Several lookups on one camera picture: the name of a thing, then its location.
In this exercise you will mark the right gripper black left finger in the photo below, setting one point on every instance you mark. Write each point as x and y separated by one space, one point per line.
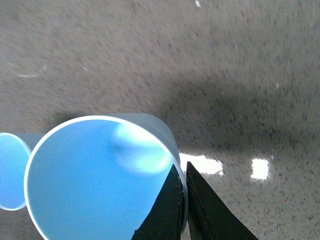
165 219

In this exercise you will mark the blue cup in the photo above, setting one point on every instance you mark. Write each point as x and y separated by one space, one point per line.
98 177
15 151

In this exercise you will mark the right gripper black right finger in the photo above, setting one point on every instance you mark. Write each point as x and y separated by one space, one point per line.
208 217

